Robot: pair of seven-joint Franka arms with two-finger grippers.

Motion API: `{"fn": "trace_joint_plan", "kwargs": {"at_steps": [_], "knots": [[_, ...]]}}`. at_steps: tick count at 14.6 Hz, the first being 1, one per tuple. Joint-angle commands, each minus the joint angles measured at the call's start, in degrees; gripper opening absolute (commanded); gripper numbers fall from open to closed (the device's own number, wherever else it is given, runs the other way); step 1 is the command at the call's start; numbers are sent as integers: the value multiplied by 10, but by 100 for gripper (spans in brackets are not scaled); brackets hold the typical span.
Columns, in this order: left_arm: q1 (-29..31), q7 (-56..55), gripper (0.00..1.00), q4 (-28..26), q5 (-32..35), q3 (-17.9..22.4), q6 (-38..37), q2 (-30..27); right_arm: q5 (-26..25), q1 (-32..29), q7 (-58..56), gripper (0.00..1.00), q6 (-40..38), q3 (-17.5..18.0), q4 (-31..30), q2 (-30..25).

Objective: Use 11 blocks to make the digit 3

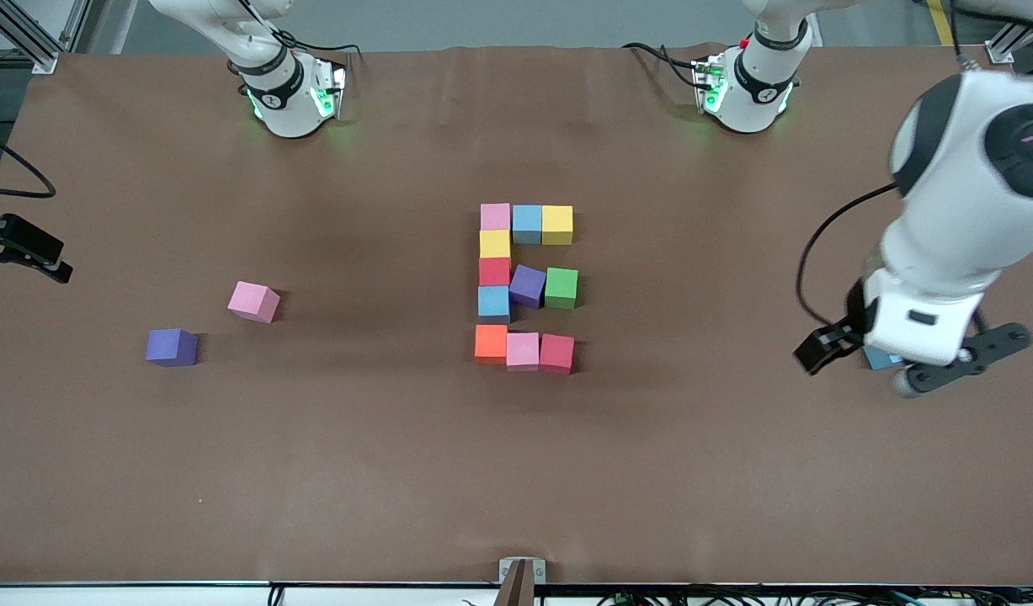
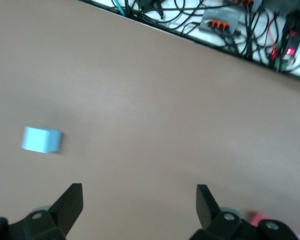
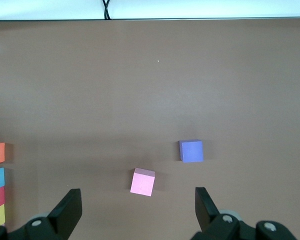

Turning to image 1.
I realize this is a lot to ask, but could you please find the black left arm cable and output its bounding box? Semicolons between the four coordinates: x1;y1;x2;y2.
796;181;900;329

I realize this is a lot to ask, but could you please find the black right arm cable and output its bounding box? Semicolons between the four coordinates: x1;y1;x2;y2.
0;122;57;199

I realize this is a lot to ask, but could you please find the green foam cube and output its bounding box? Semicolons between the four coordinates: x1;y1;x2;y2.
544;268;579;310

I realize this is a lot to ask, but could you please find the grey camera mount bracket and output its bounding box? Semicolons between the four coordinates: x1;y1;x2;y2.
498;557;547;606

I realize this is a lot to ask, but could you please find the brown table cover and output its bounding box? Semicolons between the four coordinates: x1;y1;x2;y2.
0;44;1033;586

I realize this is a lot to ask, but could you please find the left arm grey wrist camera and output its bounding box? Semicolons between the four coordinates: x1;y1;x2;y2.
893;323;1033;398

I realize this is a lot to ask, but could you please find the purple foam cube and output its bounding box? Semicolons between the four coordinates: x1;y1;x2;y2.
145;328;200;368
509;264;547;310

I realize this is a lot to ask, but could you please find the aluminium frame post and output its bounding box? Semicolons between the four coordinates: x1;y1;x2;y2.
0;0;92;75
986;21;1033;66

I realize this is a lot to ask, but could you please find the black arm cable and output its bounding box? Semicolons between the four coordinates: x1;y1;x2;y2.
796;181;900;329
0;122;57;199

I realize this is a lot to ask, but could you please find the black base cable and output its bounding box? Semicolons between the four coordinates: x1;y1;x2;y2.
621;42;702;89
293;42;361;61

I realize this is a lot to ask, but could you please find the orange foam cube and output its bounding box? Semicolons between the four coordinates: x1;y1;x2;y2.
475;324;509;365

